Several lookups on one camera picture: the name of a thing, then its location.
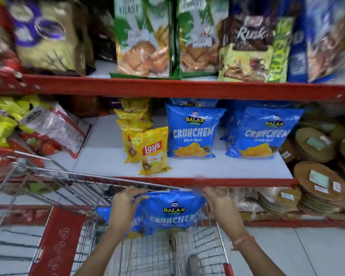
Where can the person's right hand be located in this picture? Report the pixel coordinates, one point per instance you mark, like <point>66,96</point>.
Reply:
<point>222,211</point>

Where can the person's left hand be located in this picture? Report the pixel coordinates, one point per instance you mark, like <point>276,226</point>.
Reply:
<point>122,208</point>

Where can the person's right fingers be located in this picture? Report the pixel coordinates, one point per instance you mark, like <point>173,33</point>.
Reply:
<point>213,194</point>

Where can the person's left thumb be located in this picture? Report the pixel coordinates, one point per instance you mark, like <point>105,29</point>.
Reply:
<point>141,197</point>

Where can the blue chips packet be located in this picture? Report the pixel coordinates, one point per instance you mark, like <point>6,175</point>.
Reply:
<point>172,212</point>
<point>192,132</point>
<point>264,133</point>
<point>132,224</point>
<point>233,120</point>
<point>192,102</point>

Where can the person's right forearm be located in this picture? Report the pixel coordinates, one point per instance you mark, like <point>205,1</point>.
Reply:
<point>257,260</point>

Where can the person's left forearm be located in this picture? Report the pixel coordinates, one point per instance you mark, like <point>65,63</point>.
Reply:
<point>103,252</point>

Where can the yellow chips packet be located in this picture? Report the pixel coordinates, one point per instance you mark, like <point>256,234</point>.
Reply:
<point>153,152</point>
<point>135,103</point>
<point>128,135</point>
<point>130,114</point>

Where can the clear packets of pale snacks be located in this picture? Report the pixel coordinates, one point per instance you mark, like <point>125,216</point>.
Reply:
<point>264,198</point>

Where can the orange wrist thread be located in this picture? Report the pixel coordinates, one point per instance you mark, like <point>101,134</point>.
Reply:
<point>243,240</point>

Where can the metal shopping cart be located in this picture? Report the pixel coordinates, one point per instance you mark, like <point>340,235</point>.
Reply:
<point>172,252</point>

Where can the red cart seat flap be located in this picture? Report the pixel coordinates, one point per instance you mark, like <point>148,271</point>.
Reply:
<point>59,241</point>

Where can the stacks of round papad packs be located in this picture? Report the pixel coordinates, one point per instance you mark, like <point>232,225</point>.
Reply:
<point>322,175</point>

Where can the clear white red-edged packet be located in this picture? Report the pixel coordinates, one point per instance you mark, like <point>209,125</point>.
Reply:
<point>56,126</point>

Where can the red metal shelf rack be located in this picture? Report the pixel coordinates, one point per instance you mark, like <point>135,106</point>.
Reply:
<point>172,89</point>

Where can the red orange snack packet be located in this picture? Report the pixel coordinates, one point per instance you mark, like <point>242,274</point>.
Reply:
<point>40,143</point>

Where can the brown green rusk packet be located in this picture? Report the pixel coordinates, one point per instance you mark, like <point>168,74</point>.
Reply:
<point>253,51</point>

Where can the green white biscuit packet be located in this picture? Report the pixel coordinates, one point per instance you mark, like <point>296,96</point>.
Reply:
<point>199,40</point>
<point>142,40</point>

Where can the pile of yellow snack packets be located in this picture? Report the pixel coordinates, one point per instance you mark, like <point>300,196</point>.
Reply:
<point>5,120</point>

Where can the dark blue snack packet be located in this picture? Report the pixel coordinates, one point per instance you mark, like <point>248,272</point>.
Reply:
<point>297,54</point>

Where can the dark brown snack packet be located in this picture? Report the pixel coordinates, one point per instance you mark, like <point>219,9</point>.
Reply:
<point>103,37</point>

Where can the beige purple snack packet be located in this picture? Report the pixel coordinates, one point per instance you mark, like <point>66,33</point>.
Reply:
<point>47,34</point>

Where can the blue white snack packet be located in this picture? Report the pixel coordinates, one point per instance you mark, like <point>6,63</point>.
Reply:
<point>327,37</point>

